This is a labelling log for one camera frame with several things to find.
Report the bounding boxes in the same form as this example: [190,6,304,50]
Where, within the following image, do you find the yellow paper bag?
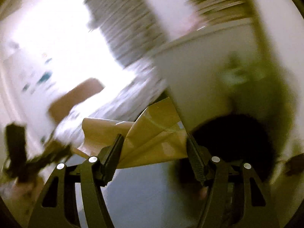
[75,98,187,169]

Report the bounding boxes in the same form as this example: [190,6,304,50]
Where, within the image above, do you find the black round trash bin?
[170,113,281,200]

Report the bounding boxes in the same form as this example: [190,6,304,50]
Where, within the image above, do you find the brown wooden headboard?
[48,78,104,125]

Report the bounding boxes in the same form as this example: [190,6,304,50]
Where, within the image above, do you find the black power adapter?
[285,153,304,176]

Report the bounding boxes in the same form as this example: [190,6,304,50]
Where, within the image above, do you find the round grey table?
[64,154,205,228]

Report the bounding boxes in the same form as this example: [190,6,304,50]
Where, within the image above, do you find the white cabinet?
[151,18,272,131]

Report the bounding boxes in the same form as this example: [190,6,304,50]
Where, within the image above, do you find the bed with white duvet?
[53,58,166,148]

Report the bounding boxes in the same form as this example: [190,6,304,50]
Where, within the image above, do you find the patterned window curtain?
[84,0,167,67]

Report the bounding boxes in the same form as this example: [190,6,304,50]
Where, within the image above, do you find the stack of books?
[188,0,253,26]

